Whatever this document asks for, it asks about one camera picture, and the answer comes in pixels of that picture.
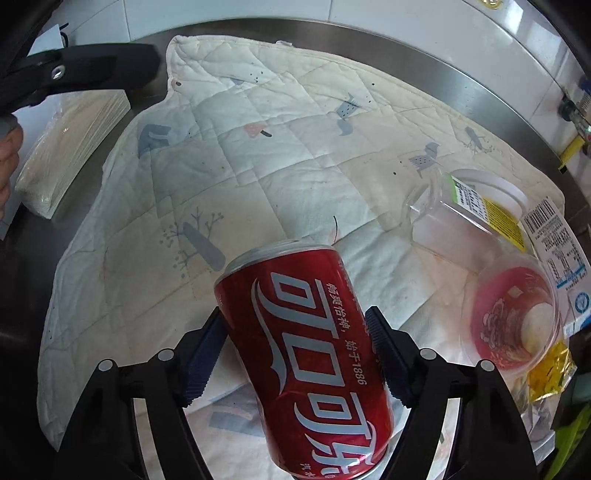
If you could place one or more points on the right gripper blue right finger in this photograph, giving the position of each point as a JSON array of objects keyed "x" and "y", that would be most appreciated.
[{"x": 395, "y": 351}]

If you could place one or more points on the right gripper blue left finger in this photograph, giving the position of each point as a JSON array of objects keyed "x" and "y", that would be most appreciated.
[{"x": 200, "y": 351}]

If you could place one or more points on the red cola can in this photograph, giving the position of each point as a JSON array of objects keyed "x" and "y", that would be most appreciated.
[{"x": 300, "y": 333}]

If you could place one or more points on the red plastic cup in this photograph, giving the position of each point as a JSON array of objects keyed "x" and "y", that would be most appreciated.
[{"x": 510, "y": 314}]

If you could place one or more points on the yellow plastic wrapper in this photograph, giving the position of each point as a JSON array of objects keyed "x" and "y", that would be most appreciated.
[{"x": 552, "y": 374}]

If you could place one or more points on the white blue milk carton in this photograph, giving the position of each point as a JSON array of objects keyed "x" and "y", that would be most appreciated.
[{"x": 565, "y": 262}]

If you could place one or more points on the person's hand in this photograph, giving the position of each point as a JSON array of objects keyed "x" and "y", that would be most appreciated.
[{"x": 9, "y": 160}]

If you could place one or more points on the plastic bag stack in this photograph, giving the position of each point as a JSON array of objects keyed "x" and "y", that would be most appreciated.
[{"x": 81, "y": 122}]

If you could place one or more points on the white quilted mat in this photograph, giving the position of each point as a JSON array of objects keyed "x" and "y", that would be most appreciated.
[{"x": 255, "y": 143}]

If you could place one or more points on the green dish rack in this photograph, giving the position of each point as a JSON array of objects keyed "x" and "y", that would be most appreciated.
[{"x": 573, "y": 445}]

